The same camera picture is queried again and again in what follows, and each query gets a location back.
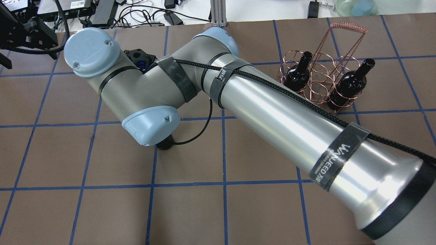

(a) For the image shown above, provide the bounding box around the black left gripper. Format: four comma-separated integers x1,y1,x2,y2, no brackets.
0,3,59,69

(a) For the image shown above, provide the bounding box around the dark wine bottle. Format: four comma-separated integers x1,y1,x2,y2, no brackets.
157,134,175,150

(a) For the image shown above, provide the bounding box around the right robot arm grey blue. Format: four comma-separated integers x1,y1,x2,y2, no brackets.
64,27,435,245

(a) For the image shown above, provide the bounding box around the dark bottle in basket left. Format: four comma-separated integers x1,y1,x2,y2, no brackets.
283,51,313,95

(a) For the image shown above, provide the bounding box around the dark bottle in basket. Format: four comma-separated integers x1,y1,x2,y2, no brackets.
283,51,313,95
326,58,375,111

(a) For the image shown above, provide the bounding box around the dark bottle in basket right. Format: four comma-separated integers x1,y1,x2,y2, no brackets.
326,58,375,111

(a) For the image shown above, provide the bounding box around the black power brick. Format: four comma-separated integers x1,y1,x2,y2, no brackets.
91,0,118,27

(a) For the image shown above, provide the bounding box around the black power adapter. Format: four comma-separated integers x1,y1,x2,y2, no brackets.
163,12,184,26

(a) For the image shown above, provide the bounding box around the black adapter on table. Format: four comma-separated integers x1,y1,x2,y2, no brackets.
307,0,320,19

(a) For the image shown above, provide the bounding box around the green glass plate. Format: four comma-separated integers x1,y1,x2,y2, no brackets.
334,0,378,17

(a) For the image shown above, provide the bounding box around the blue foam cube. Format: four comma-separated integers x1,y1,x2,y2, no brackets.
350,0,375,16

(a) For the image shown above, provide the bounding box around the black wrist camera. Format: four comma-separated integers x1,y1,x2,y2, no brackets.
123,49,157,74

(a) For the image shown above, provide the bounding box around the aluminium frame post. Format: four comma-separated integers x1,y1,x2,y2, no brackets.
210,0,228,27

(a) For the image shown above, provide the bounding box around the copper wire wine basket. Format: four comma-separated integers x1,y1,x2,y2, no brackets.
296,22,368,114

